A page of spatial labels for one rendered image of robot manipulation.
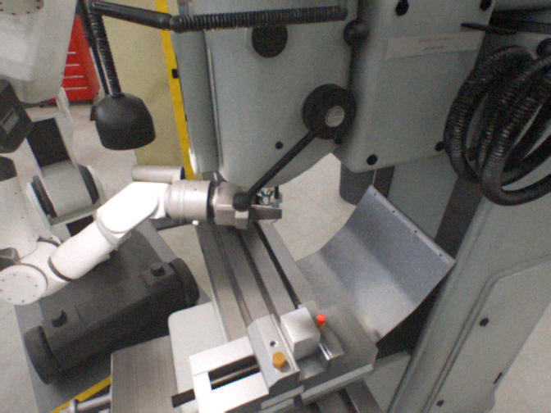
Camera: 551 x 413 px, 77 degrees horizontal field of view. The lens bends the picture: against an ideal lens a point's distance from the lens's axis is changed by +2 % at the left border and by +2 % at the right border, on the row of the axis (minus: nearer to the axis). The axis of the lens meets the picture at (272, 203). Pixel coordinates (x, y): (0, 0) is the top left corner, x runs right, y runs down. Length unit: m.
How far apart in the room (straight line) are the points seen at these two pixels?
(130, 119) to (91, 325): 1.02
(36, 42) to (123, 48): 1.53
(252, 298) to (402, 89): 0.59
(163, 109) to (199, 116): 1.84
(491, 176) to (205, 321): 0.76
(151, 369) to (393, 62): 0.91
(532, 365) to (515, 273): 1.33
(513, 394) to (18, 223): 2.00
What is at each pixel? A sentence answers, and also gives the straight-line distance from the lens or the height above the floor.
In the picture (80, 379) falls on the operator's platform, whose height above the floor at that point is 0.40.
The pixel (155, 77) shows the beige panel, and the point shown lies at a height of 1.02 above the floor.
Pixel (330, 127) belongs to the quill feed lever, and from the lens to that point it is 0.48.
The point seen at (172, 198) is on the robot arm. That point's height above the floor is 1.27.
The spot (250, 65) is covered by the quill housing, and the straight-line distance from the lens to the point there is 0.44.
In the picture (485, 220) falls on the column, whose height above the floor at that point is 1.21.
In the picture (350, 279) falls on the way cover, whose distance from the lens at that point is 0.98.
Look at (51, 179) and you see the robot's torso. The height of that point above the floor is 1.10.
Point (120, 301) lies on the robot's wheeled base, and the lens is 1.43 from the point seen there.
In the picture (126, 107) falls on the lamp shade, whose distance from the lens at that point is 0.48.
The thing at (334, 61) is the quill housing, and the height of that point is 1.52.
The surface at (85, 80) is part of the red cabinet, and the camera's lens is 5.17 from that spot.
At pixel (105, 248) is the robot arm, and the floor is 1.17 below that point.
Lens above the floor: 1.63
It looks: 36 degrees down
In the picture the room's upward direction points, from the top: straight up
